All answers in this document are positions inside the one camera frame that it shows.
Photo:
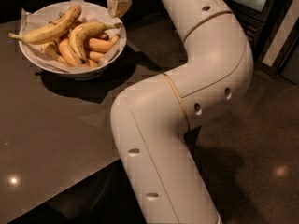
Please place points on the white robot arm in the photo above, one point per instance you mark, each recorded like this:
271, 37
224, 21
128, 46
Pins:
150, 118

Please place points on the yellow banana lower left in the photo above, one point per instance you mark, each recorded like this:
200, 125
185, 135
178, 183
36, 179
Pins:
51, 50

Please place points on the white paper bowl liner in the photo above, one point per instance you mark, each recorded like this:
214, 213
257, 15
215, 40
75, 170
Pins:
32, 22

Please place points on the white ceramic bowl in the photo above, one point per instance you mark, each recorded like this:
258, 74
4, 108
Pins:
74, 73

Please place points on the small banana right rim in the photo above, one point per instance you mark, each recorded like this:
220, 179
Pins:
114, 39

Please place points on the orange banana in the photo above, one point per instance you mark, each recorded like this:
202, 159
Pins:
103, 36
98, 45
66, 53

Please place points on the orange banana lower centre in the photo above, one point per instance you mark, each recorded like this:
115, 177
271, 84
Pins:
66, 53

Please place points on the curved yellow banana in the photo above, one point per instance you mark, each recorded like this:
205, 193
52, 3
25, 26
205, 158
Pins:
83, 32

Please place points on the long yellow top banana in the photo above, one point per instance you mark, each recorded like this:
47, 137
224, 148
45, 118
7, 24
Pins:
51, 31

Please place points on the black glass door refrigerator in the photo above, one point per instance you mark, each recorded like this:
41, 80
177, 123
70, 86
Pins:
272, 28

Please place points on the orange banana middle right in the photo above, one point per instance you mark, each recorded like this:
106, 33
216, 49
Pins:
98, 45

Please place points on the yellow banana bottom right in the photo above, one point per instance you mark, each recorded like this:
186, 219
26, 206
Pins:
94, 55

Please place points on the orange banana upper centre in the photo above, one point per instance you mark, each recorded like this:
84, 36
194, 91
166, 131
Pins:
103, 36

